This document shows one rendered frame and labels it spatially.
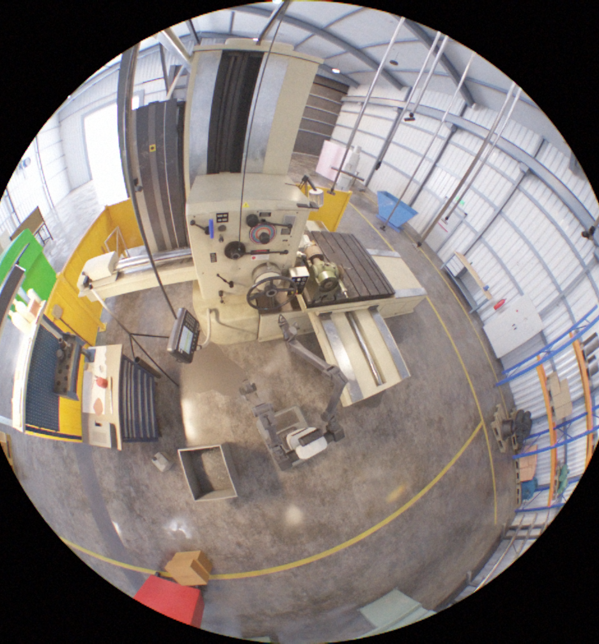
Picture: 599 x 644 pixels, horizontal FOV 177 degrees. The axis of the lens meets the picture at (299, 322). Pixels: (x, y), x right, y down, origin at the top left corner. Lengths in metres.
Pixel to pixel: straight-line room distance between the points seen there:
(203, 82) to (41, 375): 2.28
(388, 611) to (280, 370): 4.79
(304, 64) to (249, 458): 3.66
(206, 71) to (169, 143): 0.62
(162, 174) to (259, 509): 3.40
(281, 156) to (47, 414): 2.71
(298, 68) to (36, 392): 2.86
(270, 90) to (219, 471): 3.23
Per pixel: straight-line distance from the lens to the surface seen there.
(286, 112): 1.77
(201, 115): 1.72
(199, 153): 1.74
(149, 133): 1.81
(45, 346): 1.93
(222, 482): 2.23
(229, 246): 1.30
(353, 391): 1.93
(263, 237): 1.20
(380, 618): 4.60
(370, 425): 2.86
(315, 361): 1.25
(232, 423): 2.40
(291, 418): 2.17
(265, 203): 1.23
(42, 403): 1.88
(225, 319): 2.11
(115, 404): 1.84
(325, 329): 2.04
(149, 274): 1.91
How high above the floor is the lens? 2.39
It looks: 56 degrees down
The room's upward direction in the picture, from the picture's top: 24 degrees clockwise
